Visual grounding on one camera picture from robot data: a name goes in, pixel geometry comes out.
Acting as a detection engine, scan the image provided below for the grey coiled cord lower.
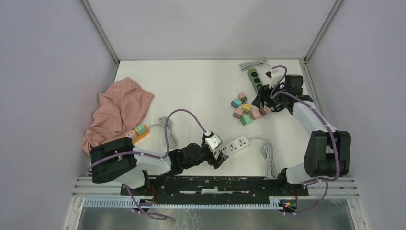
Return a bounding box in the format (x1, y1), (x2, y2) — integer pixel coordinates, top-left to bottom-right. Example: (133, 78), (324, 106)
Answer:
(149, 116), (179, 148)

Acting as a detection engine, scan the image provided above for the yellow charger plug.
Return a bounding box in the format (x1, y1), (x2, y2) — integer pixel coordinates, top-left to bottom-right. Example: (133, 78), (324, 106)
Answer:
(241, 103), (252, 114)

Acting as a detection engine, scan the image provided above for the white power strip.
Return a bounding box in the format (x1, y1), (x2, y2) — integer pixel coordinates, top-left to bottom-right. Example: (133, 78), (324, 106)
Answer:
(217, 136), (249, 156)

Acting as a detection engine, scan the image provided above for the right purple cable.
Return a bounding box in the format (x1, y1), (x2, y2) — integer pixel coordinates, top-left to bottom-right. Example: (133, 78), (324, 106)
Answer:
(270, 65), (341, 216)

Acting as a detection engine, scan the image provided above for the green power strip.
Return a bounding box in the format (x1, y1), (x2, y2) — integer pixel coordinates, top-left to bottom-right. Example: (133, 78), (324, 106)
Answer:
(247, 68), (263, 94)

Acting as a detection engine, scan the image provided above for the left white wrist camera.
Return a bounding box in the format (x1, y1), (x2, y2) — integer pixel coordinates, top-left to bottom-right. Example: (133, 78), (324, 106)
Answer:
(203, 131), (223, 153)

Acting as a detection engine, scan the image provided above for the grey coiled cord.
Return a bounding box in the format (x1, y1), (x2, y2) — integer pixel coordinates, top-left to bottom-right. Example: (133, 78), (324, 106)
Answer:
(238, 57), (273, 75)
(149, 116), (179, 148)

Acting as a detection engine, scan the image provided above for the pink charger plug end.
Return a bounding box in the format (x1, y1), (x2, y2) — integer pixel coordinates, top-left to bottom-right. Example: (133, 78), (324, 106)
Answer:
(238, 92), (247, 103)

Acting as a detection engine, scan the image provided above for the pink charger plug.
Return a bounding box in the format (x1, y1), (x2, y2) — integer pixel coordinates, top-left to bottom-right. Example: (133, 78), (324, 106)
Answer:
(232, 108), (244, 119)

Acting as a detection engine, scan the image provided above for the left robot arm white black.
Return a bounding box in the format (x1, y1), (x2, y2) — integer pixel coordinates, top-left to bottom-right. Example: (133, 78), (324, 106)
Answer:
(88, 137), (229, 195)

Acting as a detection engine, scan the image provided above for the pink cloth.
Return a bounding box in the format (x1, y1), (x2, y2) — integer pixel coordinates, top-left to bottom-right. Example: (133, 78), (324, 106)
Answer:
(82, 77), (155, 154)

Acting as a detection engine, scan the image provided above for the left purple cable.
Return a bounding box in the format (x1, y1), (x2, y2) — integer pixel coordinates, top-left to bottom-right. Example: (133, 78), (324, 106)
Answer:
(88, 109), (212, 221)

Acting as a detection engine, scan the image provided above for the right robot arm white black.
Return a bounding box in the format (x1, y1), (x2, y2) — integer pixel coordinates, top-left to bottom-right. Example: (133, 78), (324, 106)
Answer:
(253, 75), (351, 196)

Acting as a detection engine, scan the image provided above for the purple cable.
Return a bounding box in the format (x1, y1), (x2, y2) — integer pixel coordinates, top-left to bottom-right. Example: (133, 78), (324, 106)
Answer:
(88, 109), (212, 221)
(270, 65), (341, 216)

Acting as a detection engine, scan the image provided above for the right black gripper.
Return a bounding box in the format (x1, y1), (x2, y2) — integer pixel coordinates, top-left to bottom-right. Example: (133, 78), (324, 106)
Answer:
(251, 81), (288, 109)

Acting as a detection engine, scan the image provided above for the grey coiled cord upper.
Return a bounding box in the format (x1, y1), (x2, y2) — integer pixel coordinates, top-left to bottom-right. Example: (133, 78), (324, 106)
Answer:
(238, 57), (273, 75)

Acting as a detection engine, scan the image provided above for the grey cord of left strip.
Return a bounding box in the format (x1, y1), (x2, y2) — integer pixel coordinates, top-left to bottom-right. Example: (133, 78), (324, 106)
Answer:
(248, 137), (279, 180)

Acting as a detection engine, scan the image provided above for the black mounting base plate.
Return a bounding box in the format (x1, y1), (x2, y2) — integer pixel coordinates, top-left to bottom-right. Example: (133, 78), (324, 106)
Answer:
(130, 176), (309, 205)

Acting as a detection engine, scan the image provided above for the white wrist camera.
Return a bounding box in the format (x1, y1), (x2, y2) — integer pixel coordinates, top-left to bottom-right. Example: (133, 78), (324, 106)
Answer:
(265, 68), (285, 89)
(203, 131), (223, 153)

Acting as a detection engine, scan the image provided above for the orange power strip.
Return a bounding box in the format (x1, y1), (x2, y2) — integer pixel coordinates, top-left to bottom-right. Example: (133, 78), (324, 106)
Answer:
(131, 124), (150, 144)

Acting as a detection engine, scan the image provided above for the teal usb charger plug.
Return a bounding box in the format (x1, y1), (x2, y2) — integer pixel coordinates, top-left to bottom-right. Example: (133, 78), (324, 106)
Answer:
(230, 98), (243, 108)

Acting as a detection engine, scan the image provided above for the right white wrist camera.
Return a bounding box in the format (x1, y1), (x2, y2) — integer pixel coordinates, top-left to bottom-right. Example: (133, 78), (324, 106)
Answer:
(265, 68), (285, 89)

